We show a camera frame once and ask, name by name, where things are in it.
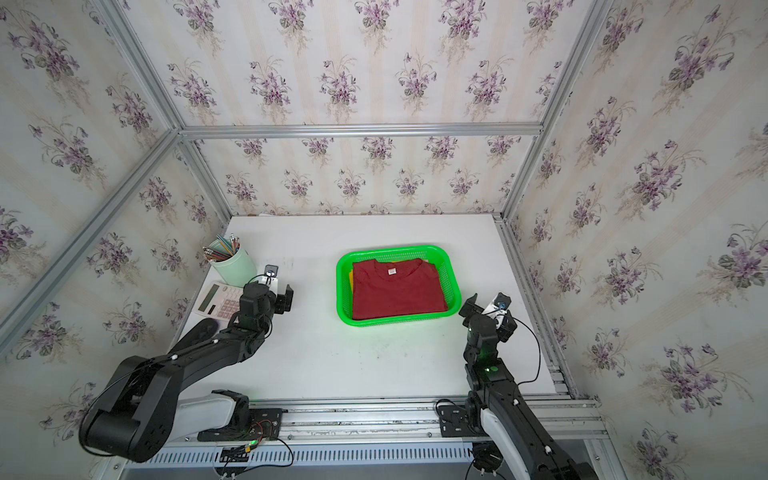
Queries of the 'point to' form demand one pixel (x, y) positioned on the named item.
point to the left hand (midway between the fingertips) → (276, 285)
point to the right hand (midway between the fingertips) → (493, 303)
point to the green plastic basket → (434, 253)
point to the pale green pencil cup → (232, 261)
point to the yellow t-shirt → (352, 278)
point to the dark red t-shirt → (396, 289)
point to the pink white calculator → (220, 302)
